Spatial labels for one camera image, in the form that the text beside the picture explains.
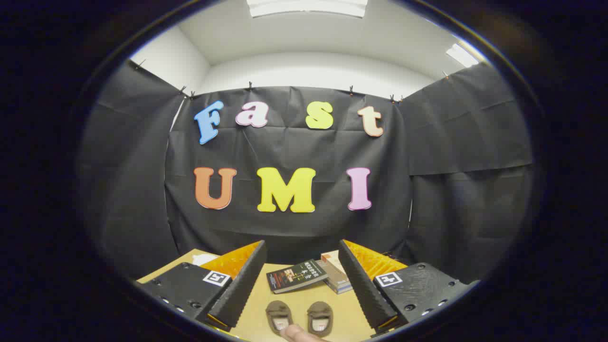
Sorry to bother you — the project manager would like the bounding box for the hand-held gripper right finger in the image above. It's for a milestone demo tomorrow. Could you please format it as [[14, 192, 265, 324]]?
[[338, 239, 480, 333]]

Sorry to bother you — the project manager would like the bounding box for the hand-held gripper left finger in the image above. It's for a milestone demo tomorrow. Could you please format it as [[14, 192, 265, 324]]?
[[137, 240, 267, 332]]

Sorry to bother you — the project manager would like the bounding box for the brown fuzzy shoe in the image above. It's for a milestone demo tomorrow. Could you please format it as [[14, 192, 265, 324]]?
[[265, 300, 294, 337], [307, 301, 333, 333]]

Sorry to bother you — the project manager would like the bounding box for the blue cover book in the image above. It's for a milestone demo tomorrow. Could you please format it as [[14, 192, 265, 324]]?
[[325, 278, 353, 295]]

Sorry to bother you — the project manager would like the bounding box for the white cover book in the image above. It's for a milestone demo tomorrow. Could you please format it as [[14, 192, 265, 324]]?
[[316, 260, 351, 288]]

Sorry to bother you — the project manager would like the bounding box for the black paperback book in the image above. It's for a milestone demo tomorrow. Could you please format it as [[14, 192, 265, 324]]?
[[267, 259, 329, 294]]

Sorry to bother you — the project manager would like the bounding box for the row of small cloth clips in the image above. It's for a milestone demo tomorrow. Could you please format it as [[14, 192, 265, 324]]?
[[135, 58, 451, 104]]

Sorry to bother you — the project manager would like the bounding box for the ceiling light panel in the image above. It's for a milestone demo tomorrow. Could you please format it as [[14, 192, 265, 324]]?
[[247, 0, 369, 19], [446, 43, 479, 68]]

